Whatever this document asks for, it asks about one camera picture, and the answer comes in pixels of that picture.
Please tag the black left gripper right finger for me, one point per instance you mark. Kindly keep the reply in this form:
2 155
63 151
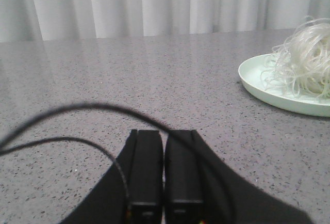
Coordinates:
200 188

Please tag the white vermicelli noodle bundle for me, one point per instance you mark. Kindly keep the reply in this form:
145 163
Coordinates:
300 65

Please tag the light green plastic plate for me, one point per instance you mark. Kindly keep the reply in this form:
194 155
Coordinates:
253 73

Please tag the white pleated curtain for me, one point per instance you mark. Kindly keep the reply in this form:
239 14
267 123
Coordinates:
24 20

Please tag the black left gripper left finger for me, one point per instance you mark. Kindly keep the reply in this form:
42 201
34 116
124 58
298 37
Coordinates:
141 160

